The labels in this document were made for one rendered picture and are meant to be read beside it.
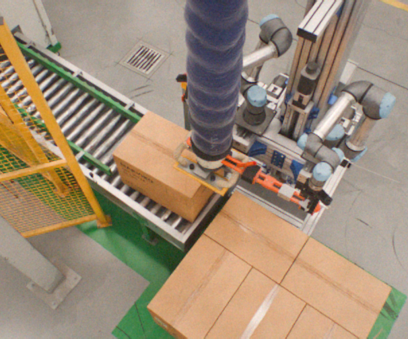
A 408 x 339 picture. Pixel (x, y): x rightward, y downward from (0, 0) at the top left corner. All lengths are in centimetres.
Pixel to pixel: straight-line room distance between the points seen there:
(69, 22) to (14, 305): 296
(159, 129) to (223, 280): 106
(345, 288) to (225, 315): 78
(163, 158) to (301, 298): 123
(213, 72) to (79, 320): 230
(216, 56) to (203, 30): 13
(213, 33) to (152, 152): 135
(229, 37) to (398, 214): 268
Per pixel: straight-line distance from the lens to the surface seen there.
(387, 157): 417
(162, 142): 283
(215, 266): 290
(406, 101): 462
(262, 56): 238
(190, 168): 247
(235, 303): 285
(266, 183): 233
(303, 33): 194
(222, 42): 161
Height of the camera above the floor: 332
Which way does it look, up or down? 61 degrees down
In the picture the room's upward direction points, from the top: straight up
